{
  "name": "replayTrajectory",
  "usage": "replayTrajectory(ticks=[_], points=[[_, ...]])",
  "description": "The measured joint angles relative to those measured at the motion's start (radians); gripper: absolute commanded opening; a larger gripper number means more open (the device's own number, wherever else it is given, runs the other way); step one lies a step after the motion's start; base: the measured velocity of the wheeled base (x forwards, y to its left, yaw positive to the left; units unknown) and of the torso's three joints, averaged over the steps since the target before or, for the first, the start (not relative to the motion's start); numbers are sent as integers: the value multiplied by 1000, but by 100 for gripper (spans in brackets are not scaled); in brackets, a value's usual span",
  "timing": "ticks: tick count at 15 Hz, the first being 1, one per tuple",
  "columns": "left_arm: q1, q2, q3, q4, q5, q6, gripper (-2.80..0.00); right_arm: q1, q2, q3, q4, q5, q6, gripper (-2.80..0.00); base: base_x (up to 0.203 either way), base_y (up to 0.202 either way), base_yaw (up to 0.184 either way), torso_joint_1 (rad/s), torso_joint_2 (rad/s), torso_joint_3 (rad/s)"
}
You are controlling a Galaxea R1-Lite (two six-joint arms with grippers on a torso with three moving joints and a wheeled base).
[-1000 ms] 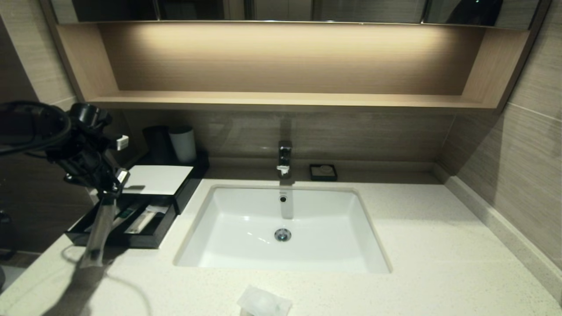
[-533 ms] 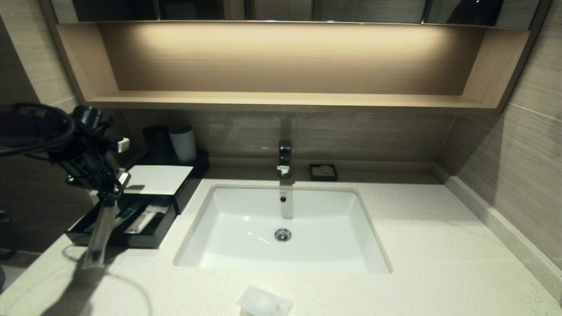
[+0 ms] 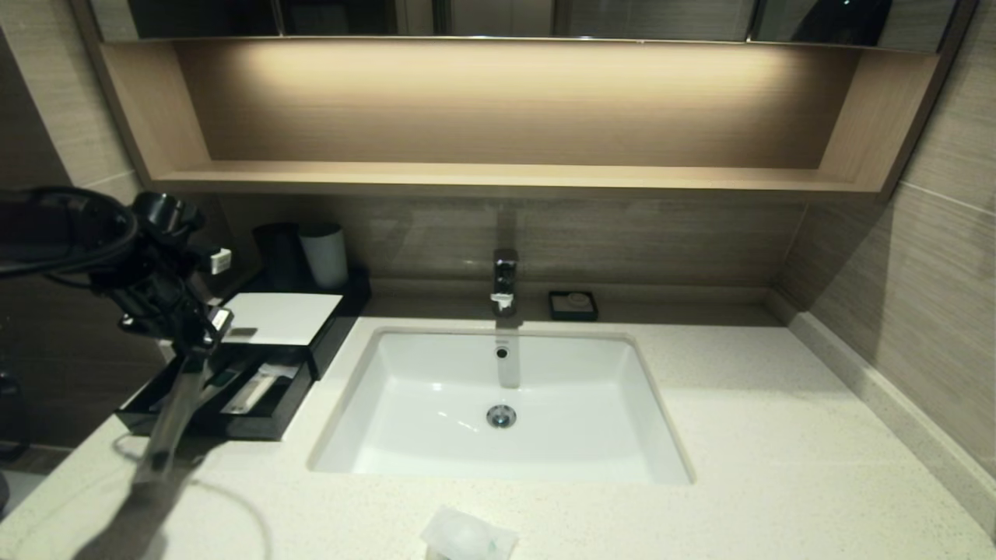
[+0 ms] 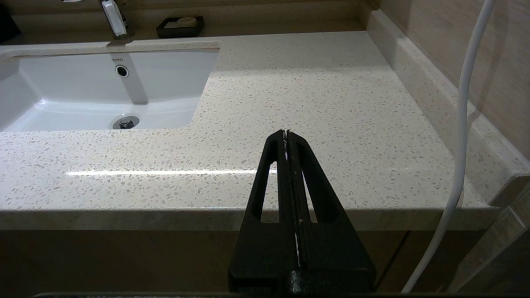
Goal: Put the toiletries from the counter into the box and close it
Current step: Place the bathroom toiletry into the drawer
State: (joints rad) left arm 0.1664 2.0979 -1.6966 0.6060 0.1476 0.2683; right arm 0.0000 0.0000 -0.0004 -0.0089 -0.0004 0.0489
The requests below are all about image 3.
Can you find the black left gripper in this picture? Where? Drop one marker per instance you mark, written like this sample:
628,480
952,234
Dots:
183,327

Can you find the long sachet with green label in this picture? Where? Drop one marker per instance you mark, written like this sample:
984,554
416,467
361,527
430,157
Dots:
173,420

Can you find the black box drawer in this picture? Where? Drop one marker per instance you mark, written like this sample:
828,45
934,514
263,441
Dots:
264,426

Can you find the small white sachet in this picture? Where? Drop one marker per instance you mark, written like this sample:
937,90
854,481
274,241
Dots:
467,537

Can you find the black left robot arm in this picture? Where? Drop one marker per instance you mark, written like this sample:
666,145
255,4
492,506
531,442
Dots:
148,264

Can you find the stored sachet with green band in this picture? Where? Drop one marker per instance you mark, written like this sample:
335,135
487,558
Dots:
222,381

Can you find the stored plain white sachet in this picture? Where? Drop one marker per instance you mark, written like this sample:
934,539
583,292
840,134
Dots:
253,393

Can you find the white rectangular sheet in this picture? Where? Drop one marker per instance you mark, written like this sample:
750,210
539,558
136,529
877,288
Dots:
284,319

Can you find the black cup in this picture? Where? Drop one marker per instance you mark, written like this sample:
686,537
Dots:
277,257

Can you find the white cup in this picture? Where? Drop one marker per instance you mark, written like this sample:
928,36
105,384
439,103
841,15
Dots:
325,257

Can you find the chrome faucet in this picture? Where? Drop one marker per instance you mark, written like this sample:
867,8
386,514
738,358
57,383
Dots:
504,278

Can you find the chrome sink drain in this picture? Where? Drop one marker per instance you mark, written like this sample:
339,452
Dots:
501,416

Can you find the black soap dish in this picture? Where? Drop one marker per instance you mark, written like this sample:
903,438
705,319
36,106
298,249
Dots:
556,311

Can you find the white sink basin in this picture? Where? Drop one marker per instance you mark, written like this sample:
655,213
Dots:
545,435

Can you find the beige soap bar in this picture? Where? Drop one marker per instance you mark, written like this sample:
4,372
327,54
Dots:
577,299

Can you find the mirror cabinet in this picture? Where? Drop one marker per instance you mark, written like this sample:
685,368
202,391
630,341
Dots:
498,17

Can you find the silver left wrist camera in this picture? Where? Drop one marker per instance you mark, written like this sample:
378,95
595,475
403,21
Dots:
220,260

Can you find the wooden wall shelf niche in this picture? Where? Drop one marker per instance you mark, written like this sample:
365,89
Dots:
498,117

